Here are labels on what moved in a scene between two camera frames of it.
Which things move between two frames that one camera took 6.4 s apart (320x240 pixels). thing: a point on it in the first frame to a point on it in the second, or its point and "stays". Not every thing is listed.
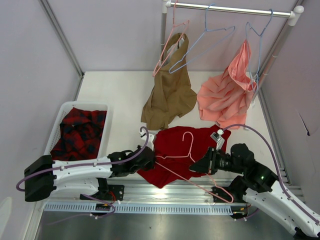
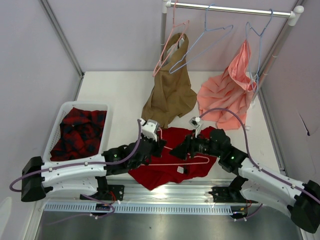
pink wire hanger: [189, 156] to [176, 164]
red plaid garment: [81, 133] stays
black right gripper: [211, 161] to [189, 144]
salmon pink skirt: [223, 99] stays
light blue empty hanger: [172, 71] stays
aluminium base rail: [136, 196] stays
